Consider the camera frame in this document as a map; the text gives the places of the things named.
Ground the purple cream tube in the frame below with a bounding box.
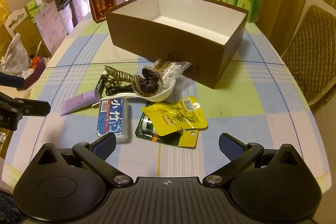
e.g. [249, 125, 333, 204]
[60, 89, 101, 117]

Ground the black cable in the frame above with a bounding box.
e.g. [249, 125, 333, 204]
[105, 84, 135, 97]

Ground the green lip gel tube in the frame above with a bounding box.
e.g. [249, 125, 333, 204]
[95, 71, 108, 95]

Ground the yellow snack pouch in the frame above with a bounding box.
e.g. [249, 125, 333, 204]
[141, 96, 208, 136]

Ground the brown hair scrunchie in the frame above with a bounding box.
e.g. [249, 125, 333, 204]
[131, 67, 161, 96]

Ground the cotton swab bag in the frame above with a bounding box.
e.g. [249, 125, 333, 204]
[145, 59, 191, 86]

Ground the pink cardboard box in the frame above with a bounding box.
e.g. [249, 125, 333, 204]
[34, 1, 67, 55]

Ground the plaid tablecloth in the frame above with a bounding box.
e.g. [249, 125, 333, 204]
[1, 15, 332, 192]

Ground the brown cardboard box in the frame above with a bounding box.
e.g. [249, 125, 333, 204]
[105, 0, 248, 89]

